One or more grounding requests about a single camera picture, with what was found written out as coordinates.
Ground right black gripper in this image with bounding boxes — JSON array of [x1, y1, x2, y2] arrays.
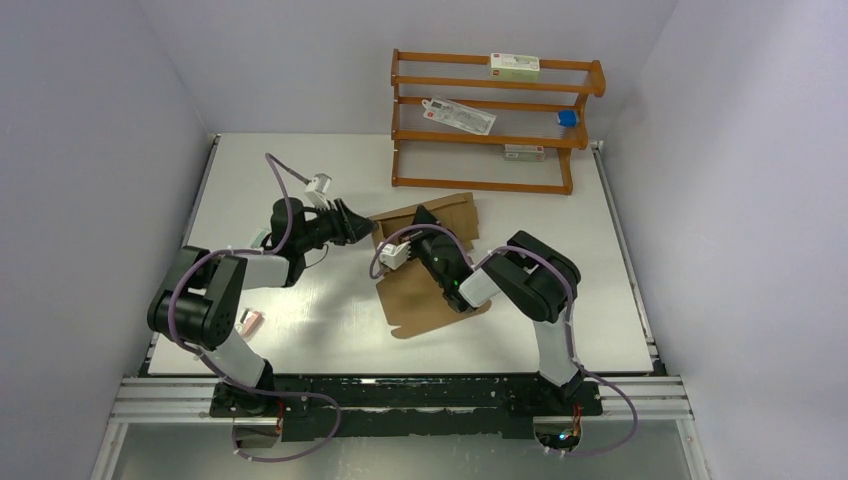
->
[[397, 205, 448, 289]]

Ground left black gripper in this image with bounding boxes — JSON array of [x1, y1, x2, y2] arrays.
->
[[296, 199, 379, 253]]

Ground brown cardboard box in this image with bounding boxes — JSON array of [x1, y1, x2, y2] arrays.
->
[[368, 192, 493, 340]]

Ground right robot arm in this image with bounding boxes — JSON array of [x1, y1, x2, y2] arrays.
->
[[405, 205, 584, 414]]

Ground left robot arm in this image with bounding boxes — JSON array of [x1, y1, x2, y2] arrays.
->
[[147, 198, 377, 416]]

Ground white green box on table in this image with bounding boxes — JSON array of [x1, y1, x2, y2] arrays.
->
[[250, 228, 271, 249]]

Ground white box lower shelf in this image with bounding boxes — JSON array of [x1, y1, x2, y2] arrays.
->
[[503, 144, 546, 162]]

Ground white green box top shelf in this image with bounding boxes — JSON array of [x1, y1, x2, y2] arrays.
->
[[489, 53, 540, 83]]

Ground orange wooden shelf rack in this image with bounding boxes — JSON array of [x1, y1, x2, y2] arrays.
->
[[390, 49, 607, 195]]

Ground white flat package middle shelf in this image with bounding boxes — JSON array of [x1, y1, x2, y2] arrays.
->
[[421, 98, 497, 136]]

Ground pink white small object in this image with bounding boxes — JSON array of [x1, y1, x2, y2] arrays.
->
[[234, 308, 264, 339]]

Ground blue small cube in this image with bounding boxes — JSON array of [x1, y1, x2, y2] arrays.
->
[[557, 109, 581, 128]]

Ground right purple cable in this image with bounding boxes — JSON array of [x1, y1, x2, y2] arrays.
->
[[368, 223, 641, 460]]

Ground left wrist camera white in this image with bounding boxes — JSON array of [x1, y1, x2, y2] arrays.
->
[[304, 173, 332, 210]]

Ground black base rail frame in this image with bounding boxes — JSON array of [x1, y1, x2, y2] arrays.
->
[[110, 374, 694, 442]]

